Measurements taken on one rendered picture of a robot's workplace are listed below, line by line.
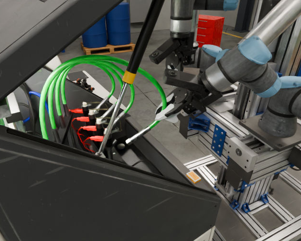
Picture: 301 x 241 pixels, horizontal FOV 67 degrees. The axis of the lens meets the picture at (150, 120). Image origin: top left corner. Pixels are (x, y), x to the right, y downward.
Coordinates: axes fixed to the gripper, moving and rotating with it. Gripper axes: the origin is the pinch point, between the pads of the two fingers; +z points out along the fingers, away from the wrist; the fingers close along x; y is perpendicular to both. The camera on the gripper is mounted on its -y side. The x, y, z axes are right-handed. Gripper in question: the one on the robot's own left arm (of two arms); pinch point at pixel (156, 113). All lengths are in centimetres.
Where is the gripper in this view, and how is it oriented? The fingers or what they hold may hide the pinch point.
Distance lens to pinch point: 73.8
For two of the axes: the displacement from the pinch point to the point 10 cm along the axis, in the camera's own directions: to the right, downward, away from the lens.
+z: -6.8, 4.9, 5.5
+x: 0.5, -7.2, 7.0
